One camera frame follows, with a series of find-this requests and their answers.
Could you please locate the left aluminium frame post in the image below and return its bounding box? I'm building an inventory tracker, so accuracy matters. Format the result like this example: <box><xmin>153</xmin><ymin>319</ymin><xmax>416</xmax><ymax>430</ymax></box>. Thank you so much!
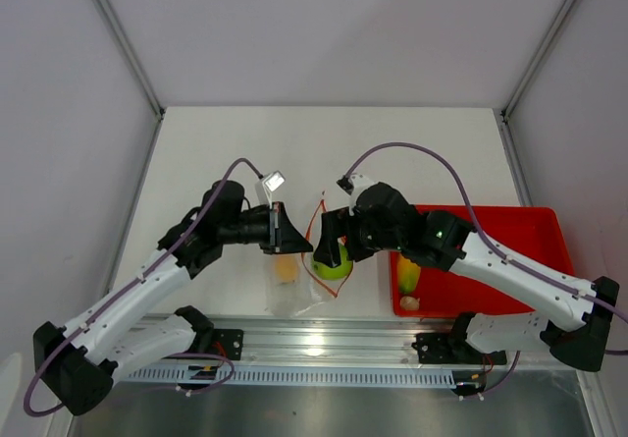
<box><xmin>91</xmin><ymin>0</ymin><xmax>165</xmax><ymax>121</ymax></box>

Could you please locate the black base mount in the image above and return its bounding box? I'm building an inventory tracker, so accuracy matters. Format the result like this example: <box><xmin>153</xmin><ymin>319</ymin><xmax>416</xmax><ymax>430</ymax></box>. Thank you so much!
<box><xmin>166</xmin><ymin>328</ymin><xmax>244</xmax><ymax>362</ymax></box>
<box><xmin>411</xmin><ymin>332</ymin><xmax>507</xmax><ymax>365</ymax></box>

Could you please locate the purple cable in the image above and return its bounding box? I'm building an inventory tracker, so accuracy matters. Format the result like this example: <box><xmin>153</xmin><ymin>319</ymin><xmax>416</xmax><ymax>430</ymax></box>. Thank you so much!
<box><xmin>22</xmin><ymin>157</ymin><xmax>263</xmax><ymax>417</ymax></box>
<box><xmin>342</xmin><ymin>141</ymin><xmax>628</xmax><ymax>325</ymax></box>

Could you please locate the slotted cable duct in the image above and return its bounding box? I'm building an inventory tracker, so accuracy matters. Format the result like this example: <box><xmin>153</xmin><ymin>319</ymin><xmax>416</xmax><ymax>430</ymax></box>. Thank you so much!
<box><xmin>124</xmin><ymin>363</ymin><xmax>456</xmax><ymax>389</ymax></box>

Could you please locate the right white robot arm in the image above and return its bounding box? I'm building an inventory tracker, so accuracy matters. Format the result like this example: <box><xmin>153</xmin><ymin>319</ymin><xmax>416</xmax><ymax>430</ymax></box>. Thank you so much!
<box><xmin>313</xmin><ymin>183</ymin><xmax>619</xmax><ymax>372</ymax></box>

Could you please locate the green apple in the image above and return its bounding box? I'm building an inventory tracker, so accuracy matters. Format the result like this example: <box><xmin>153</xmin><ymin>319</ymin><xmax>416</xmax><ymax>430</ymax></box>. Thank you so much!
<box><xmin>310</xmin><ymin>244</ymin><xmax>353</xmax><ymax>281</ymax></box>

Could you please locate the clear orange zip top bag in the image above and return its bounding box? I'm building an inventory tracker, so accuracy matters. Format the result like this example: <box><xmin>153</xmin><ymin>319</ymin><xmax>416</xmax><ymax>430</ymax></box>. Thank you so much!
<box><xmin>263</xmin><ymin>190</ymin><xmax>354</xmax><ymax>318</ymax></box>

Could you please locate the garlic bulb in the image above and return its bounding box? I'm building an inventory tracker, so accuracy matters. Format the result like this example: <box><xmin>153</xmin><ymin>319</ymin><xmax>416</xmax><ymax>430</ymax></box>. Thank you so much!
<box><xmin>399</xmin><ymin>296</ymin><xmax>420</xmax><ymax>311</ymax></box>

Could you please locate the orange fruit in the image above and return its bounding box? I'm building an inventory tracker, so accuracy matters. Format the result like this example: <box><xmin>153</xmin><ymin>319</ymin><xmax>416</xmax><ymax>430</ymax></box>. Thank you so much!
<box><xmin>274</xmin><ymin>254</ymin><xmax>299</xmax><ymax>284</ymax></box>

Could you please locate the aluminium frame post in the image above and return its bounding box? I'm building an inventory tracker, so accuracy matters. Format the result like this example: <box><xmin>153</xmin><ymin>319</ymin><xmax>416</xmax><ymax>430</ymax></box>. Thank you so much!
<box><xmin>500</xmin><ymin>0</ymin><xmax>581</xmax><ymax>124</ymax></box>
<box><xmin>91</xmin><ymin>0</ymin><xmax>165</xmax><ymax>121</ymax></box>

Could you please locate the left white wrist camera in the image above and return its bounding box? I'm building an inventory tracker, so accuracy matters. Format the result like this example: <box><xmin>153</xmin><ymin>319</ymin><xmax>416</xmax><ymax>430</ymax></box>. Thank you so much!
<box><xmin>255</xmin><ymin>170</ymin><xmax>286</xmax><ymax>205</ymax></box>

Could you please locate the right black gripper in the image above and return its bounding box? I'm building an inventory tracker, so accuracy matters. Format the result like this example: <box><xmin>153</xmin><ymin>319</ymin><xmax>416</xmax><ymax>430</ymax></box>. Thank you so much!
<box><xmin>314</xmin><ymin>207</ymin><xmax>404</xmax><ymax>268</ymax></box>

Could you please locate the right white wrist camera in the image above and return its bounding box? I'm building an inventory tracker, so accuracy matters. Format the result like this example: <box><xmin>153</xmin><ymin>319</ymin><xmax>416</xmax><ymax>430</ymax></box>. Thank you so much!
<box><xmin>337</xmin><ymin>172</ymin><xmax>376</xmax><ymax>212</ymax></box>

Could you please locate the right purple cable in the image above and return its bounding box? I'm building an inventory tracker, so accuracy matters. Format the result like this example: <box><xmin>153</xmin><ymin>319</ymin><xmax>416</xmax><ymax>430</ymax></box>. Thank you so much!
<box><xmin>342</xmin><ymin>141</ymin><xmax>628</xmax><ymax>325</ymax></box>

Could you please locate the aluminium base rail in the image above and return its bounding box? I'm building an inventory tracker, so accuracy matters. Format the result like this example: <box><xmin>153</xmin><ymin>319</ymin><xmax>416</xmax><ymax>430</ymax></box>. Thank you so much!
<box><xmin>112</xmin><ymin>314</ymin><xmax>555</xmax><ymax>370</ymax></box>

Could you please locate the right aluminium frame post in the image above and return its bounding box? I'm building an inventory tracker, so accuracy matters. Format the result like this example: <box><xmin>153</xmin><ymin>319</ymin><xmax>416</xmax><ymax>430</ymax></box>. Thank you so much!
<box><xmin>500</xmin><ymin>0</ymin><xmax>581</xmax><ymax>124</ymax></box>

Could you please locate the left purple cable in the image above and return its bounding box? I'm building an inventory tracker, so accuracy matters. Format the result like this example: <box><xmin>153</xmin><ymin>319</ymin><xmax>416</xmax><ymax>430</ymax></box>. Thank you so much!
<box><xmin>22</xmin><ymin>157</ymin><xmax>263</xmax><ymax>417</ymax></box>

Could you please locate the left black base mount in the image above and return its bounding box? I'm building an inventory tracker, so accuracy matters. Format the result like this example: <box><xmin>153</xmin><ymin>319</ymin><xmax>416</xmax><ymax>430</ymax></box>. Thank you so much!
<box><xmin>166</xmin><ymin>328</ymin><xmax>244</xmax><ymax>362</ymax></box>

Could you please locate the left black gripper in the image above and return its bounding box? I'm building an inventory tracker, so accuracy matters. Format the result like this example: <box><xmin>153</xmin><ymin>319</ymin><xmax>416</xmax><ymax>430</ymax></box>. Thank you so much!
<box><xmin>219</xmin><ymin>201</ymin><xmax>313</xmax><ymax>254</ymax></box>

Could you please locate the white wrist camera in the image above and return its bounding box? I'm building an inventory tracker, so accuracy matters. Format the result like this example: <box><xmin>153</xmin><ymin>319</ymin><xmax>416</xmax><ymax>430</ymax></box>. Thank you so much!
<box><xmin>255</xmin><ymin>170</ymin><xmax>286</xmax><ymax>205</ymax></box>
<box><xmin>337</xmin><ymin>172</ymin><xmax>376</xmax><ymax>212</ymax></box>

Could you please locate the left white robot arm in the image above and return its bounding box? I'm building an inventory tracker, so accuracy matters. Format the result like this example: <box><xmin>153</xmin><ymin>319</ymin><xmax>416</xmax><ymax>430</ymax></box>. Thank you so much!
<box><xmin>32</xmin><ymin>172</ymin><xmax>313</xmax><ymax>416</ymax></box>

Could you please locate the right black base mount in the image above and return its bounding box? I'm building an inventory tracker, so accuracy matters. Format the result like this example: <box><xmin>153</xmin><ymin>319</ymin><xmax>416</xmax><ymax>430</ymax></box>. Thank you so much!
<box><xmin>411</xmin><ymin>332</ymin><xmax>507</xmax><ymax>365</ymax></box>

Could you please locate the red plastic tray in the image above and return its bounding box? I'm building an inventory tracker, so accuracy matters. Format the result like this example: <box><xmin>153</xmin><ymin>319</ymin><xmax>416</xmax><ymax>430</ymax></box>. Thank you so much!
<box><xmin>388</xmin><ymin>204</ymin><xmax>578</xmax><ymax>318</ymax></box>

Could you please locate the yellow green mango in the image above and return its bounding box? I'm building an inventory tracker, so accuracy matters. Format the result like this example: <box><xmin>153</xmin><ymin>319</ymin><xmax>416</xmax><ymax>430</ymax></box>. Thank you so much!
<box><xmin>396</xmin><ymin>255</ymin><xmax>421</xmax><ymax>295</ymax></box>

